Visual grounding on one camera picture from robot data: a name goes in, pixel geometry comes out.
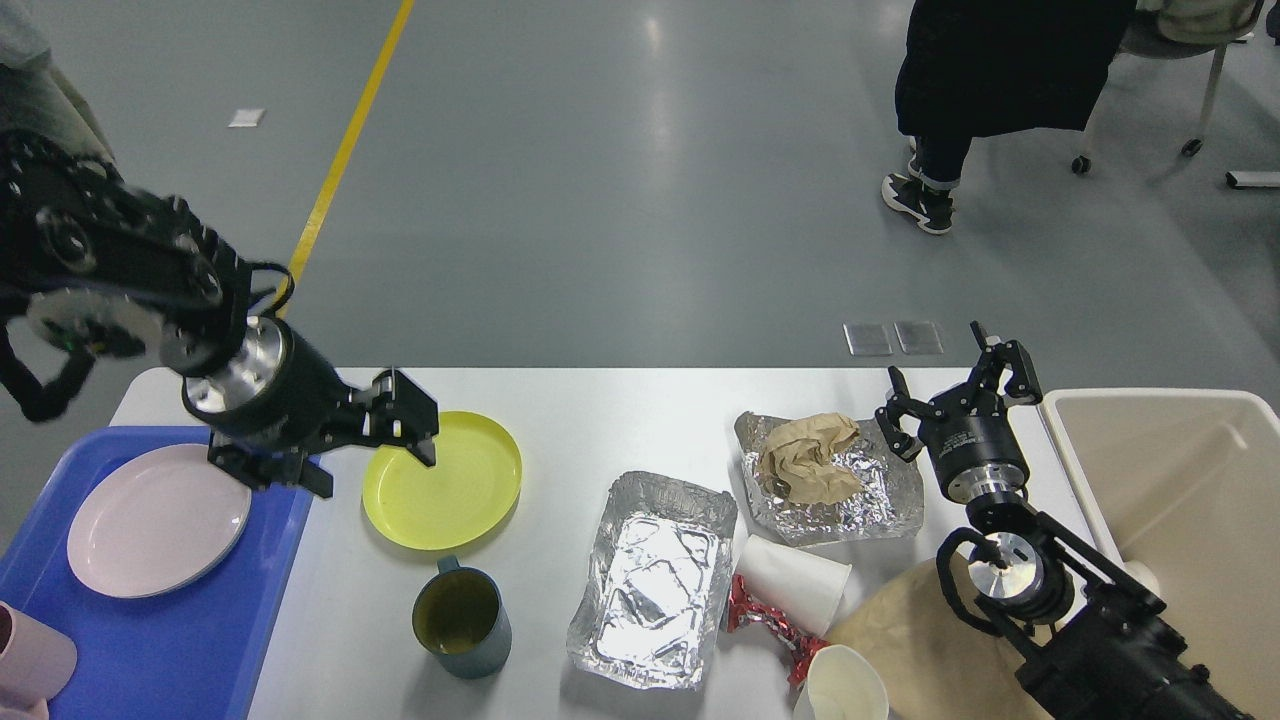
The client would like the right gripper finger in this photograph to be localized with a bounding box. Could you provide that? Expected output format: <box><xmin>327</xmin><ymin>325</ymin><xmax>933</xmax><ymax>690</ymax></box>
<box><xmin>968</xmin><ymin>322</ymin><xmax>1043</xmax><ymax>411</ymax></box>
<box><xmin>876</xmin><ymin>366</ymin><xmax>941</xmax><ymax>462</ymax></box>

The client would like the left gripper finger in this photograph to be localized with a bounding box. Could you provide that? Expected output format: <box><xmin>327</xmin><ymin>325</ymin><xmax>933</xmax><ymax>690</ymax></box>
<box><xmin>207</xmin><ymin>445</ymin><xmax>333</xmax><ymax>498</ymax></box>
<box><xmin>348</xmin><ymin>368</ymin><xmax>440</xmax><ymax>468</ymax></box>

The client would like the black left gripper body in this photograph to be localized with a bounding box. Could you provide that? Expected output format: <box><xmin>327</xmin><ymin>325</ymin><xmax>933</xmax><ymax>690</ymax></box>
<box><xmin>182</xmin><ymin>318</ymin><xmax>366</xmax><ymax>466</ymax></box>

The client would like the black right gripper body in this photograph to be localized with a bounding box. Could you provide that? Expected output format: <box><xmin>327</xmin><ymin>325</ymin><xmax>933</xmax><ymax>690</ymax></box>
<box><xmin>918</xmin><ymin>406</ymin><xmax>1030</xmax><ymax>503</ymax></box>

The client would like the yellow plastic plate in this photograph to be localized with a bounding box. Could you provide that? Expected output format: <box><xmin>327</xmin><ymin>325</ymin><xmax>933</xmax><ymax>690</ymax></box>
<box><xmin>362</xmin><ymin>411</ymin><xmax>524</xmax><ymax>551</ymax></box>

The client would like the teal mug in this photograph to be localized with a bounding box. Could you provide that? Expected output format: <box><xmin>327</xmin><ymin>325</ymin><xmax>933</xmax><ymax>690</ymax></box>
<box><xmin>411</xmin><ymin>555</ymin><xmax>513</xmax><ymax>679</ymax></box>

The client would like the pink mug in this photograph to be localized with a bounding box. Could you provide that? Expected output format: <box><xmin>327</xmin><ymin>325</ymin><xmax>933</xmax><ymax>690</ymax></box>
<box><xmin>1</xmin><ymin>602</ymin><xmax>79</xmax><ymax>719</ymax></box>

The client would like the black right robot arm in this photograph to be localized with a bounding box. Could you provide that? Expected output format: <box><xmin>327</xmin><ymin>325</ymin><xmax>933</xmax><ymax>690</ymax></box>
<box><xmin>876</xmin><ymin>322</ymin><xmax>1244</xmax><ymax>719</ymax></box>

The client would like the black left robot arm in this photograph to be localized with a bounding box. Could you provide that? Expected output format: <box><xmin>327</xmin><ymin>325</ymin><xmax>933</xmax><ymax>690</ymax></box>
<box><xmin>3</xmin><ymin>129</ymin><xmax>440</xmax><ymax>498</ymax></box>

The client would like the right floor metal plate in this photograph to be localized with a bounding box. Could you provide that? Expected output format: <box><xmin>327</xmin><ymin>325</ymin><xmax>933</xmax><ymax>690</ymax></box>
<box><xmin>893</xmin><ymin>322</ymin><xmax>945</xmax><ymax>356</ymax></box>

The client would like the floor metal plate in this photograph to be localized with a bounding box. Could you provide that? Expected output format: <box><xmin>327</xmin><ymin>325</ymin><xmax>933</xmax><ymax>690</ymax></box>
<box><xmin>844</xmin><ymin>323</ymin><xmax>893</xmax><ymax>357</ymax></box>
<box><xmin>893</xmin><ymin>322</ymin><xmax>945</xmax><ymax>356</ymax></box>

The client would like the left floor metal plate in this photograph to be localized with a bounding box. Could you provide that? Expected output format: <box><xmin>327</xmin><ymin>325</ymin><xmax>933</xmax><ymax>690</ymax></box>
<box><xmin>844</xmin><ymin>323</ymin><xmax>893</xmax><ymax>357</ymax></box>

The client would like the crumpled foil sheet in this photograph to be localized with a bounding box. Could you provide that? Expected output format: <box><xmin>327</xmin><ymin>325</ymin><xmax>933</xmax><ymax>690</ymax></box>
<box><xmin>733</xmin><ymin>413</ymin><xmax>925</xmax><ymax>547</ymax></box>

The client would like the crumpled brown paper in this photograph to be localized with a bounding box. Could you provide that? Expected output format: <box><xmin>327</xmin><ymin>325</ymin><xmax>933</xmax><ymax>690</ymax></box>
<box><xmin>759</xmin><ymin>413</ymin><xmax>863</xmax><ymax>503</ymax></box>

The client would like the pink plate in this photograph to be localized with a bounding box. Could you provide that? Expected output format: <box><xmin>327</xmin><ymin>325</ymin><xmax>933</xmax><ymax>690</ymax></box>
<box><xmin>67</xmin><ymin>445</ymin><xmax>252</xmax><ymax>600</ymax></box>

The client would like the blue plastic tray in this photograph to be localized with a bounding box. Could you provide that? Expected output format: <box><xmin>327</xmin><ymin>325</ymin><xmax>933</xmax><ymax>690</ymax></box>
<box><xmin>1</xmin><ymin>427</ymin><xmax>312</xmax><ymax>719</ymax></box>

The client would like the beige plastic bin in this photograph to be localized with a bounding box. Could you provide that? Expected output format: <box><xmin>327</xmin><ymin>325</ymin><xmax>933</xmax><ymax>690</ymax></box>
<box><xmin>1039</xmin><ymin>388</ymin><xmax>1279</xmax><ymax>719</ymax></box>

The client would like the lying white paper cup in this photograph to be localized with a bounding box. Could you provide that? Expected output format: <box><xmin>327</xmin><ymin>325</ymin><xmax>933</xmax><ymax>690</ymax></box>
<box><xmin>736</xmin><ymin>536</ymin><xmax>852</xmax><ymax>635</ymax></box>

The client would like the brown paper bag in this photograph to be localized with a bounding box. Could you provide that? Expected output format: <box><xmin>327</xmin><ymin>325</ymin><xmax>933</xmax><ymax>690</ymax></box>
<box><xmin>826</xmin><ymin>559</ymin><xmax>1050</xmax><ymax>719</ymax></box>

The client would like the red snack wrapper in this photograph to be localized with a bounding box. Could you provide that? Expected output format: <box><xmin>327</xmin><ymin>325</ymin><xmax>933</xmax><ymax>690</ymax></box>
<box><xmin>722</xmin><ymin>573</ymin><xmax>831</xmax><ymax>689</ymax></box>

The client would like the upright white paper cup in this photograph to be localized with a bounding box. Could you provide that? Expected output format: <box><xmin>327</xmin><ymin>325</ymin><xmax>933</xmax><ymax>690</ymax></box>
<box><xmin>791</xmin><ymin>644</ymin><xmax>890</xmax><ymax>719</ymax></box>

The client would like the white floor label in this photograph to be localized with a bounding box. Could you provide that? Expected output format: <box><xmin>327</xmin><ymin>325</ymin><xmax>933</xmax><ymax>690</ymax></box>
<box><xmin>227</xmin><ymin>108</ymin><xmax>266</xmax><ymax>129</ymax></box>

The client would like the metal bar on floor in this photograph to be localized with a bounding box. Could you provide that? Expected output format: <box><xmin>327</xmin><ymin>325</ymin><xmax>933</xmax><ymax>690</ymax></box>
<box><xmin>1225</xmin><ymin>170</ymin><xmax>1280</xmax><ymax>190</ymax></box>

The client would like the aluminium foil tray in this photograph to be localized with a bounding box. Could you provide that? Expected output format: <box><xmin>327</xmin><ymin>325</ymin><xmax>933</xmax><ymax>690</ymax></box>
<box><xmin>566</xmin><ymin>471</ymin><xmax>739</xmax><ymax>691</ymax></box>

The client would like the person in black coat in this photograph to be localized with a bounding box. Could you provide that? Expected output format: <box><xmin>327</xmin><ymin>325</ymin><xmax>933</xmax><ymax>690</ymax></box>
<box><xmin>881</xmin><ymin>1</ymin><xmax>1137</xmax><ymax>236</ymax></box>

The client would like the white rolling chair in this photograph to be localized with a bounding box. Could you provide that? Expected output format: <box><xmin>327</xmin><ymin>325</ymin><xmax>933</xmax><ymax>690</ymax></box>
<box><xmin>1114</xmin><ymin>1</ymin><xmax>1265</xmax><ymax>159</ymax></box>

